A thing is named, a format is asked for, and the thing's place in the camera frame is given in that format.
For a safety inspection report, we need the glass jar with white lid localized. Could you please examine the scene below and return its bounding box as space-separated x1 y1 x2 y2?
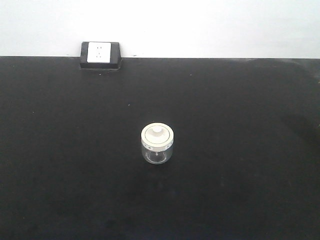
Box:
140 122 174 165

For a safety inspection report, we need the white socket in black box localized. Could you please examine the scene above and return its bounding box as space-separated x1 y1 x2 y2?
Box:
79 41 122 70

